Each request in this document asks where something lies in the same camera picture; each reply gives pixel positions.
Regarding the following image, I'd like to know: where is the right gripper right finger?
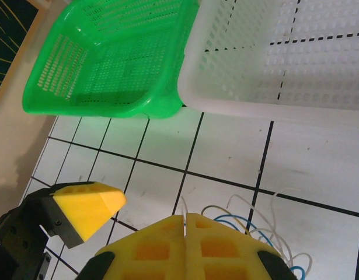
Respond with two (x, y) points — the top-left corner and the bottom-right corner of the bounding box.
(185, 213), (298, 280)

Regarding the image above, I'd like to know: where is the green plastic basket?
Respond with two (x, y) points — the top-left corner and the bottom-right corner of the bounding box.
(21, 0), (199, 120)

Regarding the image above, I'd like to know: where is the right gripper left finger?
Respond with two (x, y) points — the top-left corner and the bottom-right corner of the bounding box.
(76, 214), (186, 280)

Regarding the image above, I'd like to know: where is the pile of rubber bands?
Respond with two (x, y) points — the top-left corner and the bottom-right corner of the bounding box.
(180, 186), (314, 272)
(202, 205), (252, 234)

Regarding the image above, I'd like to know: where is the thin blue cable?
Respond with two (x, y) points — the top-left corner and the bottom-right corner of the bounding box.
(202, 205), (303, 280)

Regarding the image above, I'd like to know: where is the white plastic basket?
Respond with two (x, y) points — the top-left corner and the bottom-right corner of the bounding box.
(177, 0), (359, 129)

